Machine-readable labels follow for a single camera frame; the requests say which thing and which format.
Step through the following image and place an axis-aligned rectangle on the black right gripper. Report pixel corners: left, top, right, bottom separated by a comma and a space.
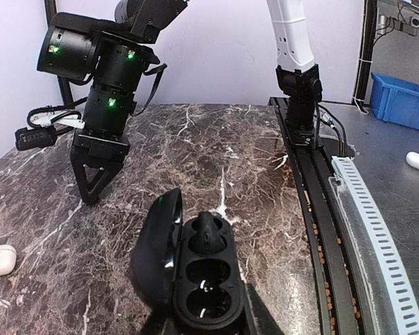
71, 131, 130, 205

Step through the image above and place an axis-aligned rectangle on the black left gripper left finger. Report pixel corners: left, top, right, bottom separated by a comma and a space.
139, 310, 177, 335

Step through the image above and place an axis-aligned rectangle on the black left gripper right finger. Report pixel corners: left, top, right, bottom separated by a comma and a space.
242, 283, 283, 335

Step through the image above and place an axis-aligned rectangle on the black earbud charging case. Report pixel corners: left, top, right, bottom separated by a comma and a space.
129, 188, 244, 334

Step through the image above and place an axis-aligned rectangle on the white earbud charging case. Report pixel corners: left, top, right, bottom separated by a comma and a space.
0, 244, 17, 276

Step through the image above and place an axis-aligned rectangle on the small black earbud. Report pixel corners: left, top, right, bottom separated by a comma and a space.
189, 211, 226, 255

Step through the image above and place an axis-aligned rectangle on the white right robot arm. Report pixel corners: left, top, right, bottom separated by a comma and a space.
37, 1, 322, 204

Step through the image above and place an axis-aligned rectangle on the blue plastic storage bin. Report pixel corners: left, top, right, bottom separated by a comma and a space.
370, 73, 419, 131

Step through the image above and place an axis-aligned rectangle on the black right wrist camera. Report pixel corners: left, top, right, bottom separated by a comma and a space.
15, 126, 57, 151

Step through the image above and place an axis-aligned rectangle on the black front table rail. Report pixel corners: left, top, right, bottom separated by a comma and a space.
269, 97, 376, 334

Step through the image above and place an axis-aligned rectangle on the white slotted cable duct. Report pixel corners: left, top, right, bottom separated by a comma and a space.
329, 156, 419, 334

